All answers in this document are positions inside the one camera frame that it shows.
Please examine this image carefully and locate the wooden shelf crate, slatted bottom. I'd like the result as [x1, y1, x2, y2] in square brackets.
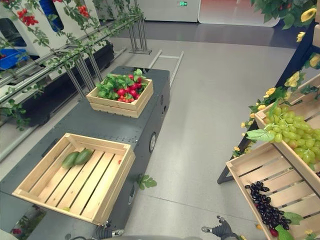
[225, 141, 320, 240]

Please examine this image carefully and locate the green vine with red tomatoes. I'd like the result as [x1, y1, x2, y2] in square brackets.
[0, 0, 146, 131]

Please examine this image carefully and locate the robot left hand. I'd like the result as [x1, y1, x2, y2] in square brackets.
[94, 221, 125, 240]

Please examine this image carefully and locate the wooden shelf crate, solid bottom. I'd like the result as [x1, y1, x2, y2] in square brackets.
[254, 74, 320, 173]

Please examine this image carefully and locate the loose green leaf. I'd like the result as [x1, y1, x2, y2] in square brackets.
[136, 174, 158, 190]

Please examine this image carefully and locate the large empty-slatted wooden crate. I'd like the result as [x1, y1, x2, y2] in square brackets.
[11, 132, 136, 226]

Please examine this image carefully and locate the yellow flower garland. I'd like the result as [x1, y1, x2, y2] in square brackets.
[232, 31, 320, 158]

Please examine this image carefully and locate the small wooden crate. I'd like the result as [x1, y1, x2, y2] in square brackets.
[85, 77, 154, 119]

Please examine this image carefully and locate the black shelf stand frame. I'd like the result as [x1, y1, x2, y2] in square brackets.
[216, 19, 320, 185]

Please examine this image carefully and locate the red radish bunch with leaves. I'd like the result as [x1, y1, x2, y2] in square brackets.
[95, 68, 149, 104]

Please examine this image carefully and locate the silver metal tube handle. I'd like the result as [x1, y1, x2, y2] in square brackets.
[148, 49, 185, 88]

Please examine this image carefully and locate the dark grey wheeled cart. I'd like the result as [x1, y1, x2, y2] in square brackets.
[0, 65, 171, 240]

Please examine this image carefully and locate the leaf of black grapes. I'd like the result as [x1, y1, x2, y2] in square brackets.
[283, 211, 305, 226]

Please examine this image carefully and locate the blue plastic bin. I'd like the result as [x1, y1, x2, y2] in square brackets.
[0, 48, 30, 70]

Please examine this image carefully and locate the robot grey torso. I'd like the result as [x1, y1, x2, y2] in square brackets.
[119, 234, 208, 240]

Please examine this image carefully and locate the green mango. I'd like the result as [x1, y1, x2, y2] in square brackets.
[61, 151, 81, 170]
[74, 148, 94, 166]

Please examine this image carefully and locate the green grape bunch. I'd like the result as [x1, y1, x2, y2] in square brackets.
[264, 106, 320, 165]

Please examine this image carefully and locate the hanging green foliage, yellow bloom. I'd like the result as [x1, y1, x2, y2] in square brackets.
[251, 0, 318, 30]

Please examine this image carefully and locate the black grape bunch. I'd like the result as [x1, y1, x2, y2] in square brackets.
[244, 181, 292, 231]

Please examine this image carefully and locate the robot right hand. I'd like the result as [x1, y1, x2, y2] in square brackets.
[201, 215, 238, 240]

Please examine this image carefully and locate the silver metal rail frame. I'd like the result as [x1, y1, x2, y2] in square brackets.
[0, 14, 153, 103]

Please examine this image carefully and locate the large leaf of green grapes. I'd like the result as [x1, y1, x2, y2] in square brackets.
[246, 129, 276, 143]

